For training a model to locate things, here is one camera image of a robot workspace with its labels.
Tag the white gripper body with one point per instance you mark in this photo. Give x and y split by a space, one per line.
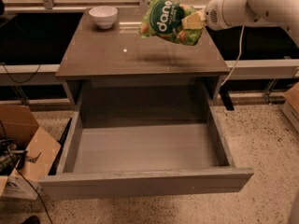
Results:
212 15

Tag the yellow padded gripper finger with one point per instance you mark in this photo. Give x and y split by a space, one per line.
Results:
195 21

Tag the green rice chip bag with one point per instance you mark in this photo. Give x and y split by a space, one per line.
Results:
163 19

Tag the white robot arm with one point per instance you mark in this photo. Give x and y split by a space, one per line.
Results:
224 14

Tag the grey cabinet counter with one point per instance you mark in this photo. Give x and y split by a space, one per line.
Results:
106 55

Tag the open grey drawer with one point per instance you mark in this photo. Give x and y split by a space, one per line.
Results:
144 141

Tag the white ceramic bowl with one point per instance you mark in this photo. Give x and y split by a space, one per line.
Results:
104 16

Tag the cardboard box with clutter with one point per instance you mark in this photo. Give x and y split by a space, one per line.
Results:
27 152

